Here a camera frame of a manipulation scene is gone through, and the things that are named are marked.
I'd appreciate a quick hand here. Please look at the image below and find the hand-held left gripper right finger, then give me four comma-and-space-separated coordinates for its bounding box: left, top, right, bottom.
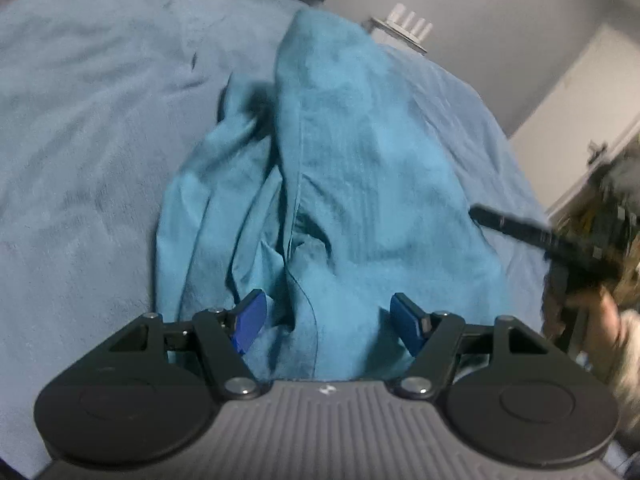
389, 291, 562, 402

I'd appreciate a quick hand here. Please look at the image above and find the teal garment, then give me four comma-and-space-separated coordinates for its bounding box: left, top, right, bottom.
152, 7, 516, 383

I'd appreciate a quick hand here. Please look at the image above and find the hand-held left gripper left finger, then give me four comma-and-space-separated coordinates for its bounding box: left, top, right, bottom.
95, 287, 269, 401

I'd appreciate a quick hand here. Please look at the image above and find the person's right hand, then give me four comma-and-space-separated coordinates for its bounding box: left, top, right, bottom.
562, 285, 623, 356

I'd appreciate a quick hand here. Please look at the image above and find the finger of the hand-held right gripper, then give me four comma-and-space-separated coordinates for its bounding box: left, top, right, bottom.
469, 204, 556, 256

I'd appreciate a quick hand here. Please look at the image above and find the brown blurred clutter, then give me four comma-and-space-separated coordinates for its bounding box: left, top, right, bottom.
542, 140, 640, 376

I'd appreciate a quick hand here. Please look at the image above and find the white door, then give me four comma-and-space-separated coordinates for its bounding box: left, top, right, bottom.
506, 24, 640, 213

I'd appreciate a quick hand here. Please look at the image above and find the blue fleece blanket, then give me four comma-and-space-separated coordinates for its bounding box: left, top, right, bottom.
0, 0, 551, 478

